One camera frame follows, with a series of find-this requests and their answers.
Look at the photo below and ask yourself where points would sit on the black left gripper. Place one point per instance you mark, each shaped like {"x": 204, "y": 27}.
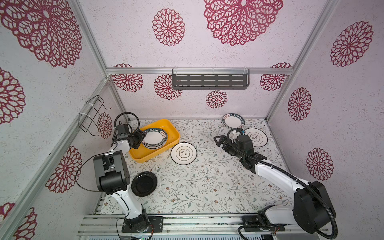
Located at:
{"x": 140, "y": 134}

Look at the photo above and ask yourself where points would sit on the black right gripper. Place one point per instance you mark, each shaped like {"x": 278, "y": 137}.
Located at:
{"x": 228, "y": 143}

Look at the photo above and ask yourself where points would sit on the large green-rim lettered plate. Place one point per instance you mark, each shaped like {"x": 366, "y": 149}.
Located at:
{"x": 155, "y": 138}

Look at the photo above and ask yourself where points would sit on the small green-rim lettered plate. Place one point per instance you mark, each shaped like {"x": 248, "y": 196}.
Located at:
{"x": 232, "y": 120}

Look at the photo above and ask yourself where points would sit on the small white clover-emblem plate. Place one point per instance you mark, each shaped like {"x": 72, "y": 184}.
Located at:
{"x": 258, "y": 137}

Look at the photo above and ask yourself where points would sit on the large white clover-emblem plate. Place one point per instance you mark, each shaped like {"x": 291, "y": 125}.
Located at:
{"x": 184, "y": 153}

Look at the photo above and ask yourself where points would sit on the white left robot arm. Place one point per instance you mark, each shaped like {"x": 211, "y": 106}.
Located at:
{"x": 113, "y": 177}

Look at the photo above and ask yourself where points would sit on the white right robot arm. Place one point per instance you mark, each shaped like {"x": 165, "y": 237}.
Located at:
{"x": 312, "y": 209}

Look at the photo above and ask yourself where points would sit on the yellow plastic bin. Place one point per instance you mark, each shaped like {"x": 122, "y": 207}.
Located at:
{"x": 142, "y": 154}

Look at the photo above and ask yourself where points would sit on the black plate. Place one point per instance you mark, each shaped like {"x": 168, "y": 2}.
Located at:
{"x": 144, "y": 184}

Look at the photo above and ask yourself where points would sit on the black wire wall rack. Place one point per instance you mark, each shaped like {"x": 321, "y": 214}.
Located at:
{"x": 88, "y": 119}

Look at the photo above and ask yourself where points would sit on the grey slotted wall shelf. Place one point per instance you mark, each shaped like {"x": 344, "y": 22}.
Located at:
{"x": 181, "y": 81}

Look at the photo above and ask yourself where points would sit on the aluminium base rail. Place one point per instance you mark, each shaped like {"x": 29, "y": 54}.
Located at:
{"x": 225, "y": 226}

